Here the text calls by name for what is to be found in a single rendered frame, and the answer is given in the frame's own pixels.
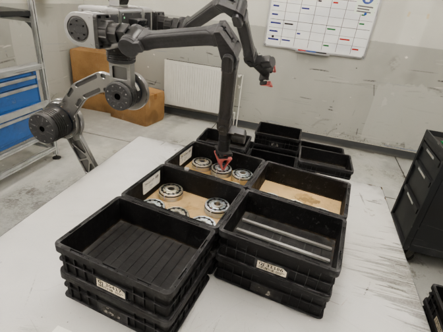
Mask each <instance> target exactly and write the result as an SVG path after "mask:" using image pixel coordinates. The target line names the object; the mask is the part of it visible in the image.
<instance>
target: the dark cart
mask: <svg viewBox="0 0 443 332"><path fill-rule="evenodd" d="M441 141H443V132H439V131H435V130H428V129H426V132H425V135H424V136H423V139H422V141H421V144H420V146H419V148H418V150H417V153H416V155H415V157H414V160H413V162H412V164H411V166H410V169H409V171H408V174H407V176H406V178H405V180H404V182H403V185H402V187H401V190H400V192H399V194H398V197H397V199H396V202H395V204H394V206H393V208H392V210H391V214H392V218H393V220H394V224H395V226H396V230H397V232H398V236H399V239H400V242H401V245H402V247H403V251H404V253H405V257H406V259H407V261H408V260H411V259H412V258H413V257H414V253H415V252H417V253H420V254H425V255H428V256H434V257H437V258H442V259H443V144H442V143H441Z"/></svg>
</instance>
